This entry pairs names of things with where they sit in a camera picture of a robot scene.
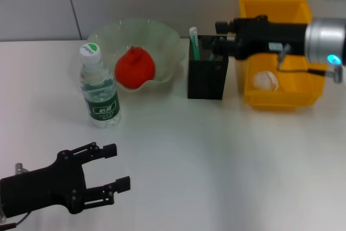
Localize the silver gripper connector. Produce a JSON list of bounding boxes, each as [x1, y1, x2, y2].
[[276, 43, 293, 67], [14, 162, 28, 175]]

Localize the clear green-label water bottle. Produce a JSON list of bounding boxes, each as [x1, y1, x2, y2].
[[78, 42, 122, 128]]

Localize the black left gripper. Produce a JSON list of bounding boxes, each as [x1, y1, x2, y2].
[[0, 141, 131, 219]]

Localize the translucent green fruit bowl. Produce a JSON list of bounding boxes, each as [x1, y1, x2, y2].
[[86, 18, 184, 93]]

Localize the black mesh pen holder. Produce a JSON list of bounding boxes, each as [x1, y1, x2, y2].
[[187, 35, 229, 100]]

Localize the thin left gripper cable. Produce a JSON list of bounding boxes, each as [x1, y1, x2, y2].
[[0, 211, 31, 229]]

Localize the white paper ball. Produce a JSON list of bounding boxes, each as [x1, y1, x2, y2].
[[251, 70, 280, 91]]

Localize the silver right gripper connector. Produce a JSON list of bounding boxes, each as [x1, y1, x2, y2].
[[276, 43, 293, 67]]

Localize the mint green pen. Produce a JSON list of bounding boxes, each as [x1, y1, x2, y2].
[[188, 27, 201, 61]]

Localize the yellow plastic bin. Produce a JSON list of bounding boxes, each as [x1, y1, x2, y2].
[[238, 0, 327, 111]]

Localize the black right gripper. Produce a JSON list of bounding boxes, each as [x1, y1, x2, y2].
[[215, 15, 309, 61]]

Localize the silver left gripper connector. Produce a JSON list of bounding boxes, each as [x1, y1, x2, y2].
[[14, 162, 28, 175]]

